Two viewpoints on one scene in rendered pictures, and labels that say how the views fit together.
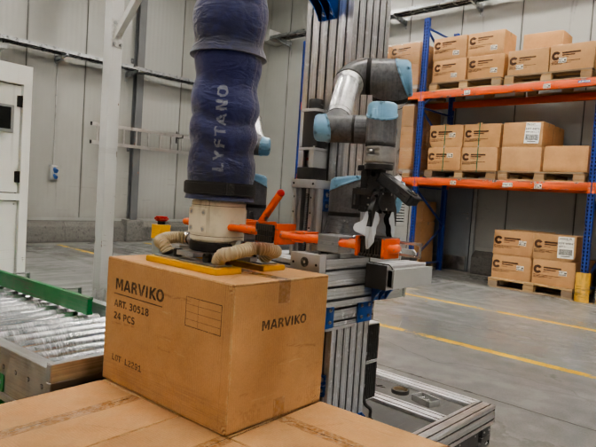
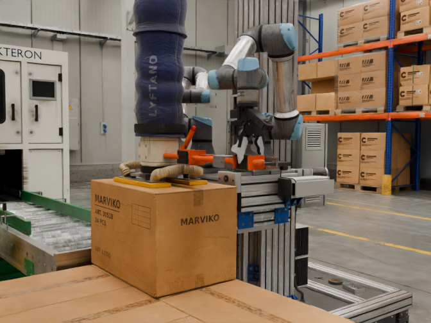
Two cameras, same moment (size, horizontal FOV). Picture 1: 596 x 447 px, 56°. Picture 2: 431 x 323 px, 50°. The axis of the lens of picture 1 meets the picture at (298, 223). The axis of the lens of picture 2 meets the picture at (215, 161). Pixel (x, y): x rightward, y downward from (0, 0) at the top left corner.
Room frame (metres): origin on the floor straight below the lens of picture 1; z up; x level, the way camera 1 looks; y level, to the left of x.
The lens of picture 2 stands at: (-0.20, -0.41, 1.17)
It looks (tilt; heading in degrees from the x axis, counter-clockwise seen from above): 3 degrees down; 12
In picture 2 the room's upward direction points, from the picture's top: straight up
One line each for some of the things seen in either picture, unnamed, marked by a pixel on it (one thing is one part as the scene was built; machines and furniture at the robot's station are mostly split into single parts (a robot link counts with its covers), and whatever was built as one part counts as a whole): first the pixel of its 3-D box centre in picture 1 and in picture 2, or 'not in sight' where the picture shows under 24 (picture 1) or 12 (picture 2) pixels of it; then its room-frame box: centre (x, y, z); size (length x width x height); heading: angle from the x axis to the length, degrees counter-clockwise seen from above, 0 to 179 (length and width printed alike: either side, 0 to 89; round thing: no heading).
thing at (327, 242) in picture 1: (334, 243); (225, 161); (1.48, -0.10, 1.07); 0.07 x 0.07 x 0.04; 50
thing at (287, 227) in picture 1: (275, 232); (191, 157); (1.62, 0.06, 1.08); 0.10 x 0.08 x 0.06; 140
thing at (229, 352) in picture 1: (212, 327); (160, 227); (1.78, 0.25, 0.75); 0.60 x 0.40 x 0.40; 50
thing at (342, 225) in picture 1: (343, 225); (258, 150); (2.03, -0.16, 1.09); 0.15 x 0.15 x 0.10
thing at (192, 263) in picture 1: (192, 259); (140, 178); (1.71, 0.32, 0.97); 0.34 x 0.10 x 0.05; 50
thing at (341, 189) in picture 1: (347, 193); (260, 126); (2.03, -0.17, 1.20); 0.13 x 0.12 x 0.14; 80
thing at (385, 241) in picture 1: (377, 247); (248, 161); (1.39, -0.20, 1.07); 0.08 x 0.07 x 0.05; 50
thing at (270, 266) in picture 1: (237, 256); (177, 176); (1.85, 0.19, 0.97); 0.34 x 0.10 x 0.05; 50
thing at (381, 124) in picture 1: (381, 124); (248, 74); (1.41, -0.19, 1.38); 0.09 x 0.08 x 0.11; 170
